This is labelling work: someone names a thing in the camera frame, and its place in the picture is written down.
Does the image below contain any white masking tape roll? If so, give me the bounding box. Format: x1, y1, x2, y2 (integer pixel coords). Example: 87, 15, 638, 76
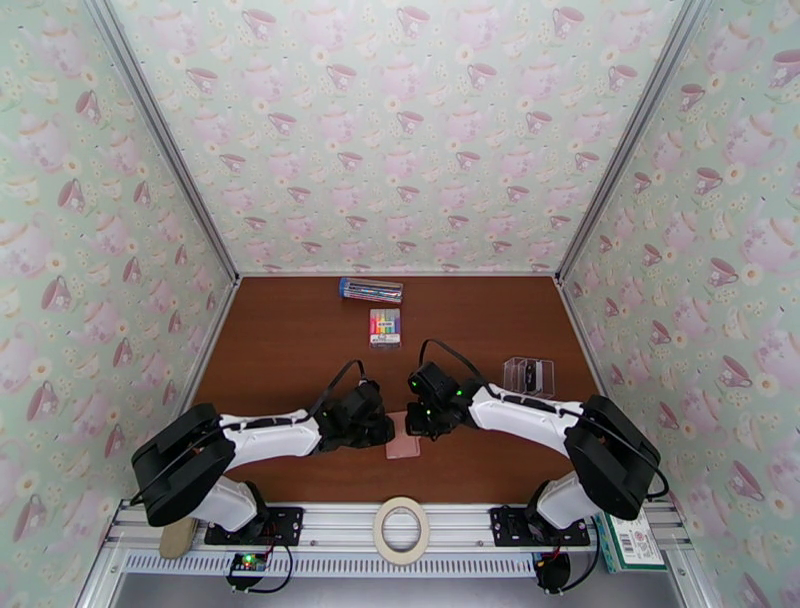
372, 496, 431, 567

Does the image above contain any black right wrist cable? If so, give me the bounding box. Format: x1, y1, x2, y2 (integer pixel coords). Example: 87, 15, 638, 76
418, 339, 486, 389

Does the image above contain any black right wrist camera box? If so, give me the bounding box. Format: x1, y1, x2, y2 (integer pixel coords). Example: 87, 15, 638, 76
407, 361, 462, 401

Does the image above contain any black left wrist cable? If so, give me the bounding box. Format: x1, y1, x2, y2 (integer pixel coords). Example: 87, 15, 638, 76
309, 359, 365, 420

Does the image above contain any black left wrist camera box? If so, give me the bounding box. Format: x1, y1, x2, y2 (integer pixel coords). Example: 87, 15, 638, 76
340, 382, 384, 420

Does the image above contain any clear acrylic card stand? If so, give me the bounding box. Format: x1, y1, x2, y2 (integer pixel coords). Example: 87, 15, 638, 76
501, 356, 557, 402

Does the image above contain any aluminium corner post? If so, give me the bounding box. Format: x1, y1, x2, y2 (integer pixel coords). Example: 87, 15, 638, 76
554, 0, 714, 286
84, 0, 242, 286

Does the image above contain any aluminium frame rail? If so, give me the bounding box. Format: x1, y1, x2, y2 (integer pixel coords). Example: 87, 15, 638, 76
102, 499, 695, 554

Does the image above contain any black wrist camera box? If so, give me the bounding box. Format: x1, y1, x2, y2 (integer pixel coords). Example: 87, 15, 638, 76
340, 382, 384, 420
407, 361, 462, 401

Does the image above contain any white slotted cable duct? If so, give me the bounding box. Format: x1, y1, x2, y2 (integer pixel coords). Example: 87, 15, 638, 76
121, 549, 539, 578

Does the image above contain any small circuit board with LED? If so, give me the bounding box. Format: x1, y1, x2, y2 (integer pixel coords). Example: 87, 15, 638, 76
227, 551, 270, 578

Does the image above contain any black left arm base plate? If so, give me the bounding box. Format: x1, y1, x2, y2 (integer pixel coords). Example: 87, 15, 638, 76
204, 506, 306, 546

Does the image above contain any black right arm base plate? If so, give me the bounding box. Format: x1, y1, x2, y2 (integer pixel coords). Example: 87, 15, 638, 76
489, 506, 592, 548

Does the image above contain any black puck cable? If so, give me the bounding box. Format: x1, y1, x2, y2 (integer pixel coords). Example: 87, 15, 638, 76
562, 531, 606, 592

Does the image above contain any green white cardboard box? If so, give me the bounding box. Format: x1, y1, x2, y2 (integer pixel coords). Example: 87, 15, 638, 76
596, 512, 669, 575

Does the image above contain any coloured marker pack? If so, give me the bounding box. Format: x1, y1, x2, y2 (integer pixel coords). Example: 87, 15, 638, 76
368, 307, 403, 350

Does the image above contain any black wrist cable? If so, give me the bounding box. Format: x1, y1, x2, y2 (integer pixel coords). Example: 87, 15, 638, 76
418, 339, 486, 389
309, 359, 365, 420

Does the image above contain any pink leather card holder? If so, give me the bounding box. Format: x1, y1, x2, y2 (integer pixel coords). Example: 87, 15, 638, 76
385, 410, 423, 463

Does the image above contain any blue coloured pencil tube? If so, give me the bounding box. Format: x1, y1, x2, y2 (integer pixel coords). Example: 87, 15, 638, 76
338, 276, 404, 304

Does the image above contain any tan wooden block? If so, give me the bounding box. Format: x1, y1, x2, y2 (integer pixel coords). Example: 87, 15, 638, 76
158, 518, 199, 559

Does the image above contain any black board cable loop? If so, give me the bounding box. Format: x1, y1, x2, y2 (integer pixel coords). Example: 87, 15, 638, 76
227, 543, 296, 594

